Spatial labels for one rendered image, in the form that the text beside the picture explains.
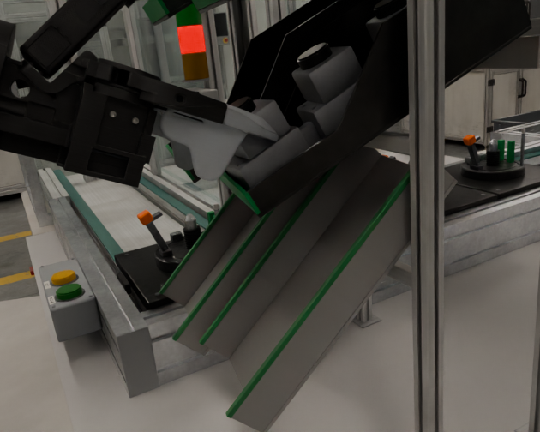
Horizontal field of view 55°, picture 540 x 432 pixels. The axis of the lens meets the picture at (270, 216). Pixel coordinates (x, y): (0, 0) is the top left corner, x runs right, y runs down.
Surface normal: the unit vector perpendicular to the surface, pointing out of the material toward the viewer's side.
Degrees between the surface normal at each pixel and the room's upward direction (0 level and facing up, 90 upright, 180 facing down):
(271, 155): 87
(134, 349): 90
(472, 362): 0
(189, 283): 90
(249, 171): 87
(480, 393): 0
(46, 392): 0
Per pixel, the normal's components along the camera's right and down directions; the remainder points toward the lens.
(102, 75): -0.43, -0.04
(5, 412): -0.10, -0.94
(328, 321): 0.31, 0.27
